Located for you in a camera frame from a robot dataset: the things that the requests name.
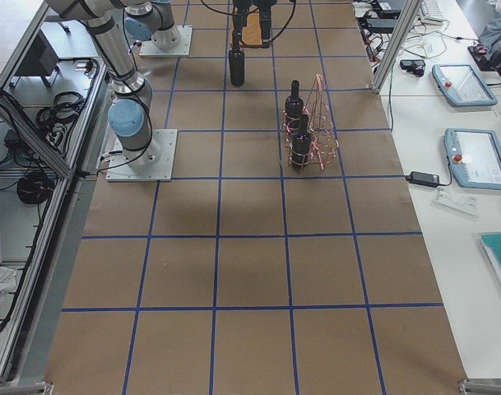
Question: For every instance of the grey equipment box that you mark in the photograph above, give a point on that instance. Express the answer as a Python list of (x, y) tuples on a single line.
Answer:
[(40, 61)]

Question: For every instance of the clear acrylic holder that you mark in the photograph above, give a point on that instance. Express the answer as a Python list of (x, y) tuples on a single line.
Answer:
[(464, 205)]

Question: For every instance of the lower teach pendant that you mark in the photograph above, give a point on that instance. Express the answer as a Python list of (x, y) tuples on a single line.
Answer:
[(475, 157)]

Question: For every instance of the dark wine bottle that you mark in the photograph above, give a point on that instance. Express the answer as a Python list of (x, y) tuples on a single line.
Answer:
[(236, 62), (301, 144), (294, 107)]

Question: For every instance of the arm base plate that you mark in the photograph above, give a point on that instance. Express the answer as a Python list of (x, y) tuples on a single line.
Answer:
[(156, 163), (171, 43)]

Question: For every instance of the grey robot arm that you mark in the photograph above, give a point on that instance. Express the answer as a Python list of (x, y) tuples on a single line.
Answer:
[(128, 115), (144, 20)]

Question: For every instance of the upper teach pendant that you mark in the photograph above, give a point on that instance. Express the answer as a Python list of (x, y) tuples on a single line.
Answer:
[(462, 85)]

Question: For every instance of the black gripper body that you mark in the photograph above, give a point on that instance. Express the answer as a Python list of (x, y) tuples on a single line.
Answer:
[(250, 6)]

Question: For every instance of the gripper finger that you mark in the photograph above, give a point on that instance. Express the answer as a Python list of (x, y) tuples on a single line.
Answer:
[(265, 26), (239, 20)]

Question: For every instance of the aluminium frame post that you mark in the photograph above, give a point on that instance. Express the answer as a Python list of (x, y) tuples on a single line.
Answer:
[(399, 33)]

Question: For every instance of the black power brick right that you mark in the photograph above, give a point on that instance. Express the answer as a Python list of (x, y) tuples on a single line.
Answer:
[(382, 26)]

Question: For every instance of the black adapter on white table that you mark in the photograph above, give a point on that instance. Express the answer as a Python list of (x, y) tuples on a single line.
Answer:
[(423, 179)]

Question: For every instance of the wooden tray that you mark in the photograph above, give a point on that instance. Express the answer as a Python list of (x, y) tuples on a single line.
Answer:
[(252, 33)]

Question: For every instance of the copper wire bottle basket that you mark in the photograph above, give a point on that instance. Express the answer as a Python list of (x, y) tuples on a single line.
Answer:
[(324, 144)]

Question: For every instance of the teach pendant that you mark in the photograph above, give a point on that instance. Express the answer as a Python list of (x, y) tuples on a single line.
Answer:
[(475, 157), (462, 85)]

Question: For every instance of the aluminium frame rail left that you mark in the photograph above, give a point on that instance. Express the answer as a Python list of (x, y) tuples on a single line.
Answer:
[(12, 113)]

